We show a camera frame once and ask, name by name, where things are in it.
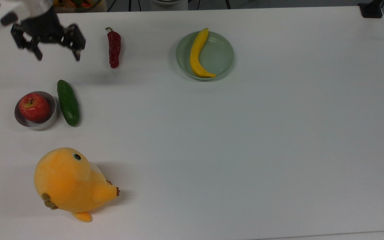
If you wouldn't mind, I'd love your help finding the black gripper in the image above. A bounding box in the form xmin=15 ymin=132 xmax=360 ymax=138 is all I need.
xmin=10 ymin=8 xmax=86 ymax=62

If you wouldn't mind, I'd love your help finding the bowl of toy vegetables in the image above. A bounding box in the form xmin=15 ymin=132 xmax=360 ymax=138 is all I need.
xmin=53 ymin=0 xmax=104 ymax=9

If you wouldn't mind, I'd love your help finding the green cucumber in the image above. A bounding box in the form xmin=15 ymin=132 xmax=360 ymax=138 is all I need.
xmin=57 ymin=79 xmax=80 ymax=127

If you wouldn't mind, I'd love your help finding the small grey metal bowl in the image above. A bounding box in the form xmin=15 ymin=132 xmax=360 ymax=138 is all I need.
xmin=14 ymin=91 xmax=58 ymax=130

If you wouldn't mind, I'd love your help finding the red chili pepper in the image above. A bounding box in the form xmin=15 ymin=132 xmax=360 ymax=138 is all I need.
xmin=105 ymin=27 xmax=122 ymax=69

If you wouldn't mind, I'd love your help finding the red apple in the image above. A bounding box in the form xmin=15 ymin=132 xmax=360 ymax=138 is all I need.
xmin=19 ymin=93 xmax=51 ymax=122

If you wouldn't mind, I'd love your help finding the orange plush toy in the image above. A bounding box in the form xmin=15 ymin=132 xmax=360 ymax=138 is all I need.
xmin=34 ymin=147 xmax=120 ymax=223

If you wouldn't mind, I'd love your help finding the yellow banana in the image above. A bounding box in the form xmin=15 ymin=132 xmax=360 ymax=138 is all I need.
xmin=190 ymin=28 xmax=217 ymax=79

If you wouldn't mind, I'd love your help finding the pale green plate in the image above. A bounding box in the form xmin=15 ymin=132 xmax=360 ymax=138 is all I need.
xmin=176 ymin=31 xmax=235 ymax=81

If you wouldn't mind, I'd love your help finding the black stand clamp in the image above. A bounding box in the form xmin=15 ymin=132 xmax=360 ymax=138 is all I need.
xmin=358 ymin=0 xmax=384 ymax=19

